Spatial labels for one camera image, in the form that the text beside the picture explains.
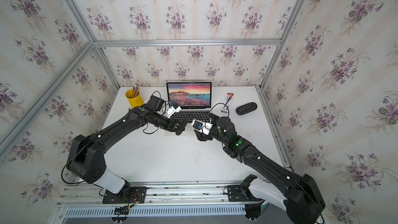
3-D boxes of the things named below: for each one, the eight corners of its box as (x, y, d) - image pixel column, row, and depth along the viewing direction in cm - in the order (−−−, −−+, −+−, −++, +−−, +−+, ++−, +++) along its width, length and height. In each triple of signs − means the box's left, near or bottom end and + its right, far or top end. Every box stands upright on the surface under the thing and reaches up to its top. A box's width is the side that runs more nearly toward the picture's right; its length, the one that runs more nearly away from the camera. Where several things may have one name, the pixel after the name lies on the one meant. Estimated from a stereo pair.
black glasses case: (238, 116, 105) (239, 113, 103) (234, 110, 108) (235, 107, 106) (256, 108, 109) (258, 105, 107) (252, 104, 112) (254, 101, 110)
